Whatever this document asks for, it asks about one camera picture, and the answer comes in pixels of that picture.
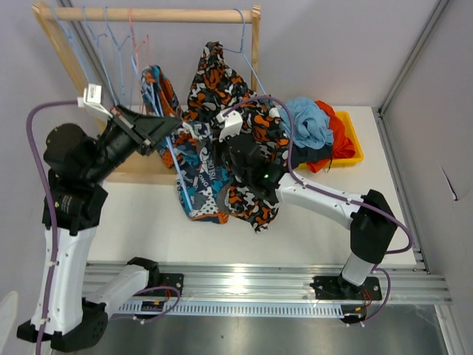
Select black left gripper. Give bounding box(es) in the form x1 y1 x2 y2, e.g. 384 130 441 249
86 101 184 180

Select blue hanger of patterned shorts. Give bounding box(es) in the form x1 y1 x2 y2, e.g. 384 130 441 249
140 65 192 214

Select blue orange patterned shorts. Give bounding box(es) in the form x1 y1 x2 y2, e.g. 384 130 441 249
142 65 232 226

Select dark grey shorts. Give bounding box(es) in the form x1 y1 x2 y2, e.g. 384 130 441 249
291 145 332 169

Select light blue shorts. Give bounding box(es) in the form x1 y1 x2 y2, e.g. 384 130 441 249
279 97 334 149

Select pink wire hanger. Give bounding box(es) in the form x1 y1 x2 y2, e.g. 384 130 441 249
128 7 149 113

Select blue hanger of dark shorts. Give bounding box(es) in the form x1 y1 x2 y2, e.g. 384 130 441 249
103 6 135 108

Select blue hanger of orange shorts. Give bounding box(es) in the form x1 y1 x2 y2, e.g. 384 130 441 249
81 6 118 106

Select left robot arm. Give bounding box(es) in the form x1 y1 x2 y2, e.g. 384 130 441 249
17 105 180 353

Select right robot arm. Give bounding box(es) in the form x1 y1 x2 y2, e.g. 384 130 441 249
212 134 397 299

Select black orange camo shorts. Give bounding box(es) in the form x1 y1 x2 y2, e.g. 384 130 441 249
183 42 289 233

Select blue hanger of camo shorts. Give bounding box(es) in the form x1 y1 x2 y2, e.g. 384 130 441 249
223 8 266 94

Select empty light blue hanger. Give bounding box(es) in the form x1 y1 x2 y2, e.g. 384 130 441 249
47 5 90 92

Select wooden clothes rack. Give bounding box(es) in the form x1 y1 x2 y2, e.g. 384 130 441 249
32 1 261 185

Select yellow plastic tray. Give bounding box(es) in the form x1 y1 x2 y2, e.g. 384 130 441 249
297 101 364 173

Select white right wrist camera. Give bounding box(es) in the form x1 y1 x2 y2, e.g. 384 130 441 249
216 111 243 142

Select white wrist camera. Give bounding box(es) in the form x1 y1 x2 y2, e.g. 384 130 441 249
216 111 243 142
77 83 112 122

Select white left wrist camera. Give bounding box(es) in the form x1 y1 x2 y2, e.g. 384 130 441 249
77 83 112 122

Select aluminium mounting rail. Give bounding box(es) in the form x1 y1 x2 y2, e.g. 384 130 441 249
117 263 452 319

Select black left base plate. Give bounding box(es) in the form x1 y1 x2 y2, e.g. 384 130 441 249
147 273 185 299

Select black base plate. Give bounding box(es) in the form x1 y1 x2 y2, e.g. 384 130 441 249
147 273 185 299
310 275 382 301

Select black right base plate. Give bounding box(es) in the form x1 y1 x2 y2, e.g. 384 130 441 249
310 275 382 301

